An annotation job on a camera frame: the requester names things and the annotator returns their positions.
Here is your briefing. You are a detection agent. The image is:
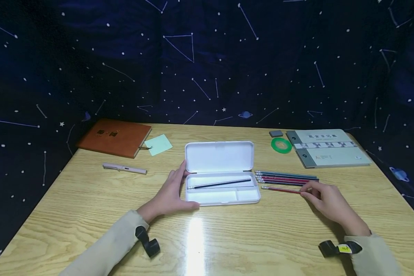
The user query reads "person's right hand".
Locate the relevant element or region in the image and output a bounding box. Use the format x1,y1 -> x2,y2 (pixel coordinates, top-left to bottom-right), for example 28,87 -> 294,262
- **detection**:
300,182 -> 371,237

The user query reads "red pencil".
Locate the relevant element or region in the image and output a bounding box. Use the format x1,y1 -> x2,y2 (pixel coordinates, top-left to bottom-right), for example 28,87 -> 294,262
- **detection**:
261,186 -> 303,194
256,176 -> 312,183

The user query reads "black wrist band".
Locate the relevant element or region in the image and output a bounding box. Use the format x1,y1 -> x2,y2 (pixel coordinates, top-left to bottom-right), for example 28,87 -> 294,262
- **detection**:
318,240 -> 363,258
135,225 -> 161,258

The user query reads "brown leather notebook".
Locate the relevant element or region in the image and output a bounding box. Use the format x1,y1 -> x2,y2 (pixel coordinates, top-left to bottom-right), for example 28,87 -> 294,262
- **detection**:
76,118 -> 153,159

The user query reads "green sticky note pad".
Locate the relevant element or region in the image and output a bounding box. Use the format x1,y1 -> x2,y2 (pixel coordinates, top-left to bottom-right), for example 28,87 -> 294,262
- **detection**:
144,134 -> 173,156

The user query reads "grey green book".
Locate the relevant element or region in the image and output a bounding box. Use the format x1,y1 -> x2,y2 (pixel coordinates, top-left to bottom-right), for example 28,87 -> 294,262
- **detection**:
286,129 -> 372,169

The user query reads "person's left forearm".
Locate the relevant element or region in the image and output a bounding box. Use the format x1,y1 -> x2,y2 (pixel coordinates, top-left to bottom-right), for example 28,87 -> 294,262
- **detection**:
58,210 -> 150,276

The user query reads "dark blue pencil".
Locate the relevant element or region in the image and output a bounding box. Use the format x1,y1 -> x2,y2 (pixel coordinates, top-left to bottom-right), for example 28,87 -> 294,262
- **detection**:
255,173 -> 320,181

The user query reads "beige pen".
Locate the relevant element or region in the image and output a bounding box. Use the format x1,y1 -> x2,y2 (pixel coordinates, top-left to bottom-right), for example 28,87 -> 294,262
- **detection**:
102,163 -> 148,175

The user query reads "black pencil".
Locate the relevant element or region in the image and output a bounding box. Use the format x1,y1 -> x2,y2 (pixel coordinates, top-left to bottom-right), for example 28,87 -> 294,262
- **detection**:
187,178 -> 252,190
258,180 -> 305,187

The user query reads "person's right forearm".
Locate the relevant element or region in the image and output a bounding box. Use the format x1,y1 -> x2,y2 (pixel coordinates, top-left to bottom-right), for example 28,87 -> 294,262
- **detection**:
344,232 -> 405,276

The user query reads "green tape roll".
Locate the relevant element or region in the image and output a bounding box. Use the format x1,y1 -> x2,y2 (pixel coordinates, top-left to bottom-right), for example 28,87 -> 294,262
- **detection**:
271,137 -> 293,154

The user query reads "person's left hand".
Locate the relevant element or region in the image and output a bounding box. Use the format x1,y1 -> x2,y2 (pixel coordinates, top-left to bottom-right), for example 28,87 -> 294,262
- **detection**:
136,160 -> 200,224

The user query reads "grey blue pencil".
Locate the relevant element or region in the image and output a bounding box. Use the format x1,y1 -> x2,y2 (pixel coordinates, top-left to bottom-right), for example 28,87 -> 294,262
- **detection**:
255,170 -> 318,179

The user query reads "white pencil case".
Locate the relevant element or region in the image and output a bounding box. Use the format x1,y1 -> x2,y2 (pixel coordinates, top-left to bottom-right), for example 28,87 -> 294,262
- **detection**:
184,141 -> 261,207

